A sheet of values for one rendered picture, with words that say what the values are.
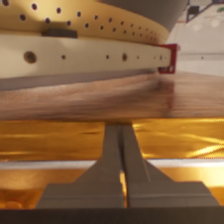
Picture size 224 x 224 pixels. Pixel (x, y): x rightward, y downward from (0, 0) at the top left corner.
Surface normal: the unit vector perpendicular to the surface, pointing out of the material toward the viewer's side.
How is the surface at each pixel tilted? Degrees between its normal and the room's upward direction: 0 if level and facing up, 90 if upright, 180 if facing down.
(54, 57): 90
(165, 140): 90
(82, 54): 90
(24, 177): 90
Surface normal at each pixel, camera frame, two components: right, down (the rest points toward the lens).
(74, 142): 0.00, 0.30
